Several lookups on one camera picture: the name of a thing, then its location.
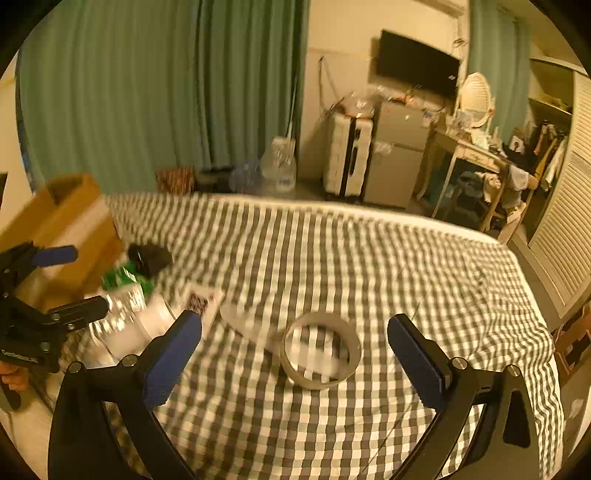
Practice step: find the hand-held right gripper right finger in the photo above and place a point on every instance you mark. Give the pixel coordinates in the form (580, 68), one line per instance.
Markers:
(415, 362)

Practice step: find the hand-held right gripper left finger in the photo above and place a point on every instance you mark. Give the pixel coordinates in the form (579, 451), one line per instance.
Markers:
(171, 364)

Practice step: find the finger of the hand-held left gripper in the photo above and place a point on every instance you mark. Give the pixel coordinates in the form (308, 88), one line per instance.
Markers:
(55, 256)
(83, 310)

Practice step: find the brown cardboard box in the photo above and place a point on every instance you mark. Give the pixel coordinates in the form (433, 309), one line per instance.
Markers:
(69, 221)

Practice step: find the person's left hand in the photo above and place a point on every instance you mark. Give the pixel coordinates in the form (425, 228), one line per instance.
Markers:
(14, 378)

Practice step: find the patterned paper card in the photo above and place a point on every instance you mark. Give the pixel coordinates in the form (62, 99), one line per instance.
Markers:
(201, 304)

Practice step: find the clear plastic strip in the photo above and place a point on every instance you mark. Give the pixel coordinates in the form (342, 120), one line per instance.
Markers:
(249, 325)

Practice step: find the checked bed sheet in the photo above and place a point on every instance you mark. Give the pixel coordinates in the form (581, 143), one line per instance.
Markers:
(369, 277)

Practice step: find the patterned brown bag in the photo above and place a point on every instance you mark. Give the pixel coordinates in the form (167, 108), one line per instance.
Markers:
(175, 180)

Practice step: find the wooden chair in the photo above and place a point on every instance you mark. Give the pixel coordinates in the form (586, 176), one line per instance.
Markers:
(575, 341)

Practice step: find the dark shoes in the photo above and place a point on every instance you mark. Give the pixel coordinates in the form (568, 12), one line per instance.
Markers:
(214, 177)

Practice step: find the wide green curtain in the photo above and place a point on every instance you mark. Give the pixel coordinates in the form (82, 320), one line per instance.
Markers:
(138, 92)

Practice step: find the small clear water bottle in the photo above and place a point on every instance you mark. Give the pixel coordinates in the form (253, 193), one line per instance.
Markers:
(244, 177)

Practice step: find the grey small fridge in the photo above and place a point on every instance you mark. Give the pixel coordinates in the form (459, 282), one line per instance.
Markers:
(397, 157)

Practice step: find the cream dressing table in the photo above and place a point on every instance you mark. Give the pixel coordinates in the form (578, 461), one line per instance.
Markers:
(466, 150)

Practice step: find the white suitcase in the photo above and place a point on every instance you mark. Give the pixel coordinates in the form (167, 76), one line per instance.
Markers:
(339, 157)

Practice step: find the large clear water bottle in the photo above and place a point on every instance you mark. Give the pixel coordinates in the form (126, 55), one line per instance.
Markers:
(279, 166)

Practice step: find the white louvered wardrobe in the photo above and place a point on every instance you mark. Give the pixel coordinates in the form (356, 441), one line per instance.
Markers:
(568, 194)

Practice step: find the hanging clothes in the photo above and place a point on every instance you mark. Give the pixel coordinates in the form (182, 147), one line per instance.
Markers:
(540, 152)

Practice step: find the clear plastic bag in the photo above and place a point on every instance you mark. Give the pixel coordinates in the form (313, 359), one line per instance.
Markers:
(360, 104)

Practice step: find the white oval mirror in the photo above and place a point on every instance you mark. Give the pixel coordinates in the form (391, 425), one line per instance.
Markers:
(475, 99)

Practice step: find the narrow green curtain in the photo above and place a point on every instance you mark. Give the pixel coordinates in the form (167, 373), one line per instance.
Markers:
(501, 55)

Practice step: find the black wall television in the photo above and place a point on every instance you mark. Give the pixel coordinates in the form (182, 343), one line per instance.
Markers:
(415, 64)

